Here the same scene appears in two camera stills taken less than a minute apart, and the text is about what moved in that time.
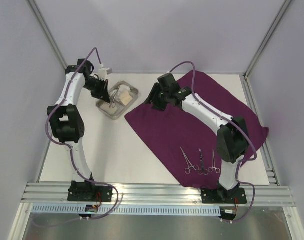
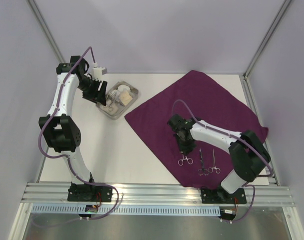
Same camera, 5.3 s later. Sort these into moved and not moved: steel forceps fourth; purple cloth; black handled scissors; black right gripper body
Moved: black right gripper body
Not moved: black handled scissors; steel forceps fourth; purple cloth
